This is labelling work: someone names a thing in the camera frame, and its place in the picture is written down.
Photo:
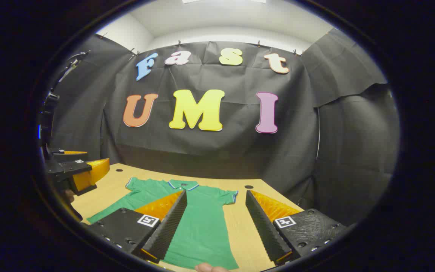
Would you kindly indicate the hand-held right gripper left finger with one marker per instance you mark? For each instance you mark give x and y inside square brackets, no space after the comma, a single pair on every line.
[170,226]

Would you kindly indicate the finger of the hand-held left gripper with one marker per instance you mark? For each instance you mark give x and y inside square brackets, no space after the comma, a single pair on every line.
[70,156]
[64,168]

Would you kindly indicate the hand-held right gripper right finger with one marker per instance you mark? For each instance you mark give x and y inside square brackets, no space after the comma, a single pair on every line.
[264,230]

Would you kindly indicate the green T-shirt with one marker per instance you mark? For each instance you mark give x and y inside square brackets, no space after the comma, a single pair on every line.
[206,226]

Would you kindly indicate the black backdrop cloth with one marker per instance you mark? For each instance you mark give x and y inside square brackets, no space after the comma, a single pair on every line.
[221,151]

